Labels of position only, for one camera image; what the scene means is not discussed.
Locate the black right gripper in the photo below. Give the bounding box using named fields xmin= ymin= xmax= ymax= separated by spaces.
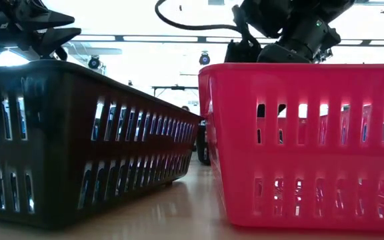
xmin=224 ymin=39 xmax=263 ymax=64

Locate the black round ceiling camera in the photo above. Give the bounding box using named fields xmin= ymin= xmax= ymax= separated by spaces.
xmin=198 ymin=51 xmax=211 ymax=67
xmin=87 ymin=55 xmax=101 ymax=70

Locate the red slotted plastic basket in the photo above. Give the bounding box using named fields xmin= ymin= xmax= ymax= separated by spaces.
xmin=197 ymin=62 xmax=384 ymax=233

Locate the black slotted plastic basket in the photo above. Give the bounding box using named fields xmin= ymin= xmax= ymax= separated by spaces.
xmin=0 ymin=59 xmax=202 ymax=231

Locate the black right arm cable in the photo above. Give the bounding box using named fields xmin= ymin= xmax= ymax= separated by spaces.
xmin=154 ymin=0 xmax=263 ymax=46

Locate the large window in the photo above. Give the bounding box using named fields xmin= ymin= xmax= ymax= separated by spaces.
xmin=0 ymin=49 xmax=31 ymax=69

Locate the black overhead light bar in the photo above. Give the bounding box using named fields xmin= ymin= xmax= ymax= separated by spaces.
xmin=71 ymin=33 xmax=384 ymax=46

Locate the black background rig frame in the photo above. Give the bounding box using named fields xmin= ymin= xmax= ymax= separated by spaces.
xmin=151 ymin=85 xmax=190 ymax=97

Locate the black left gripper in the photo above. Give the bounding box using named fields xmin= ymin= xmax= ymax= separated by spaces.
xmin=0 ymin=0 xmax=82 ymax=58

